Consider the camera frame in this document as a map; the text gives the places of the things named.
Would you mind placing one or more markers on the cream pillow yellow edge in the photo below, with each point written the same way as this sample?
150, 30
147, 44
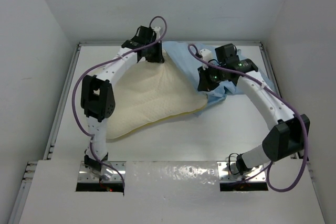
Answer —
151, 92

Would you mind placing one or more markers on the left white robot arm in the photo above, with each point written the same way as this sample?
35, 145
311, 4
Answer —
97, 97

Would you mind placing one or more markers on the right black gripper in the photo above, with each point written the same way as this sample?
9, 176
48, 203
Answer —
204, 83

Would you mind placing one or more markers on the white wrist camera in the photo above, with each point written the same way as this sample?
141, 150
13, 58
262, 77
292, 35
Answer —
158, 31
206, 55

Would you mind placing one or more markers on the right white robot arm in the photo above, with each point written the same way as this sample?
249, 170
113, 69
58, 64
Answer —
287, 131

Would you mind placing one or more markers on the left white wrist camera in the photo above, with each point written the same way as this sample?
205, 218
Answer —
158, 31

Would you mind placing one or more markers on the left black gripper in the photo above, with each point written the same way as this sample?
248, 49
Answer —
157, 57

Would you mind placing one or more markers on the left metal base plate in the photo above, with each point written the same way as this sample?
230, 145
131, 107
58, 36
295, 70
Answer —
89, 175

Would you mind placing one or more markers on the aluminium table frame rail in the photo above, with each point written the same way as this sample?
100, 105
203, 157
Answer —
232, 126

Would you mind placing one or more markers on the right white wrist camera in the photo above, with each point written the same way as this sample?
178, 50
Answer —
206, 55

